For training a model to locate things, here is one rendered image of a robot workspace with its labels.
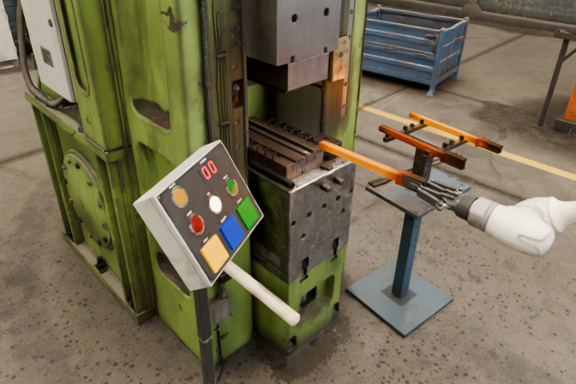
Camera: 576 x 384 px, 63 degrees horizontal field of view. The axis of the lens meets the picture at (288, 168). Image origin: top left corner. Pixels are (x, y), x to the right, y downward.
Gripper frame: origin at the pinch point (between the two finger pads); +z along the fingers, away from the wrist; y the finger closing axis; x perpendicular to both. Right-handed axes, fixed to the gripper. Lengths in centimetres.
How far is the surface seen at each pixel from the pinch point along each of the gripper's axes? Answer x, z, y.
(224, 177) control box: 5, 34, -47
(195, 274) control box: -8, 19, -69
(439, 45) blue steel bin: -56, 176, 339
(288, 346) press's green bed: -101, 39, -13
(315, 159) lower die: -11.2, 43.9, 3.0
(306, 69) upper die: 26, 44, -4
